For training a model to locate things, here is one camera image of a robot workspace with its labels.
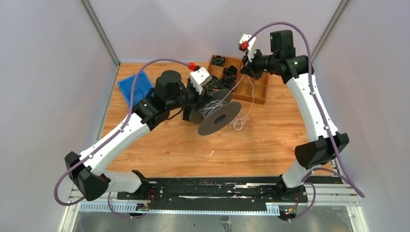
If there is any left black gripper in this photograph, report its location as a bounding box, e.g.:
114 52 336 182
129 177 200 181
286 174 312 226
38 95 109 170
167 80 215 112

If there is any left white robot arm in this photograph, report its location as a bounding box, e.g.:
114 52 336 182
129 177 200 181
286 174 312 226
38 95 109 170
65 68 212 201

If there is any wooden compartment tray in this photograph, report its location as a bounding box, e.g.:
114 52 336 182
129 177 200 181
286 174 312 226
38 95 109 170
207 55 270 104

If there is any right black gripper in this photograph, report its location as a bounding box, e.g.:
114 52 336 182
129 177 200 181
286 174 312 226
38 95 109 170
240 46 278 81

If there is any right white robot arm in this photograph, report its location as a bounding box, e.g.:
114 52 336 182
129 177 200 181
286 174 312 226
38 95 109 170
239 30 349 202

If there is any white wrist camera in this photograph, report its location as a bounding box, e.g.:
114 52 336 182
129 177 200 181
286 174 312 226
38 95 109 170
238 34 258 62
190 67 212 95

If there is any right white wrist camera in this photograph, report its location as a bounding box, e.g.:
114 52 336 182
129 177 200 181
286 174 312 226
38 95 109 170
238 34 258 62

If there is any blue plastic bin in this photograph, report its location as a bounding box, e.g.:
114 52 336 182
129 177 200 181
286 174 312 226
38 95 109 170
117 71 153 107

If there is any black cable spool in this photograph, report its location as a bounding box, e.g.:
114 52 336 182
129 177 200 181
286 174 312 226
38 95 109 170
190 89 242 136

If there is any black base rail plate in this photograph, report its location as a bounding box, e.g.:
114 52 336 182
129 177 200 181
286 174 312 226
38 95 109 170
116 176 308 212

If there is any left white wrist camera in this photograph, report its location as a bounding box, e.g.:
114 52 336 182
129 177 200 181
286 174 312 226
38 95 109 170
190 67 212 95

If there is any black plastic bin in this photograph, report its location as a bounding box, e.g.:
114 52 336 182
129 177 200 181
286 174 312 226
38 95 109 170
182 106 192 121

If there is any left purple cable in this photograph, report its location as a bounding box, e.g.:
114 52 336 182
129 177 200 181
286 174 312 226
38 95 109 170
54 58 197 219

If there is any purple cable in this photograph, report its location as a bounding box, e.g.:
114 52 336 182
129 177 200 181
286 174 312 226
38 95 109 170
54 58 197 219
240 21 366 222

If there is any white thin wire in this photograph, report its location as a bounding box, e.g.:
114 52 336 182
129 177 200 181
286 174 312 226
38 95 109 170
199 72 257 158

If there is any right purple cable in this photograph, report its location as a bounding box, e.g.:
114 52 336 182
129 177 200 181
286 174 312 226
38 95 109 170
240 21 366 222

